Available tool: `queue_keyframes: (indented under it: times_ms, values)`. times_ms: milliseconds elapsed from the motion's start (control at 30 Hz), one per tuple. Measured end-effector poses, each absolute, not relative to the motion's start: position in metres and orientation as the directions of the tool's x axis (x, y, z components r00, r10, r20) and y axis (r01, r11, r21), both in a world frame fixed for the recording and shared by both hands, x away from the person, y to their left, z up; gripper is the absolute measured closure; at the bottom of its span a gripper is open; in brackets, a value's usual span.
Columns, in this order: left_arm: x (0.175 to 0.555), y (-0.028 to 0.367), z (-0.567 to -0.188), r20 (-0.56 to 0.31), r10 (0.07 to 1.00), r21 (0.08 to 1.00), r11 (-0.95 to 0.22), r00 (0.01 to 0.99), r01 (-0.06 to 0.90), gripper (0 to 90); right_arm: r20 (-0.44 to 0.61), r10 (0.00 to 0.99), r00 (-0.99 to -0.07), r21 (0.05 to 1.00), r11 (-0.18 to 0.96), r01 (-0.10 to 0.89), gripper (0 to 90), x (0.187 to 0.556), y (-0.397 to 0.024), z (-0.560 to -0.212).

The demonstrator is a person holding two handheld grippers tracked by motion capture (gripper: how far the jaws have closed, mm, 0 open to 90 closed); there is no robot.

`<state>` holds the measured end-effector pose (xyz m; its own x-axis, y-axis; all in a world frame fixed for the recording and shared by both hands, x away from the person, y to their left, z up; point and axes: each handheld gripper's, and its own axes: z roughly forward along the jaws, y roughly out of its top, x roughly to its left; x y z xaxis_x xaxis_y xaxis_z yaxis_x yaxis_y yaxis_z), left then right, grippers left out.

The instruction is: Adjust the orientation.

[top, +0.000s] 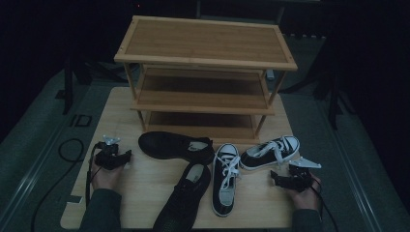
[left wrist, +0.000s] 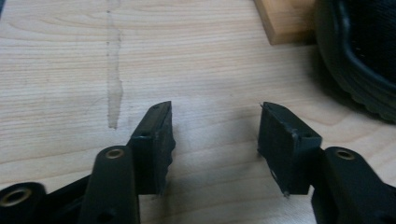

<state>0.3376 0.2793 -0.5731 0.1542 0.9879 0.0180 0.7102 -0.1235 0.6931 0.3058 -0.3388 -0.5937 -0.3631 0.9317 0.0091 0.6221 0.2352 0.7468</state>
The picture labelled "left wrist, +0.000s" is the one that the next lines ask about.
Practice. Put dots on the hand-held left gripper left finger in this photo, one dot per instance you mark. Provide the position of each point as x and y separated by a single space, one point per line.
152 149

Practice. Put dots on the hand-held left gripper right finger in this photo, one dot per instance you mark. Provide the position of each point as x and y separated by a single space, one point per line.
286 149

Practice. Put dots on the wooden shoe rack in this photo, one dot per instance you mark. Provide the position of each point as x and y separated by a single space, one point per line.
286 18

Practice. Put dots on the black mesh lace-up shoe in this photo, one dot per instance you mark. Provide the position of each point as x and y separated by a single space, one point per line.
367 46

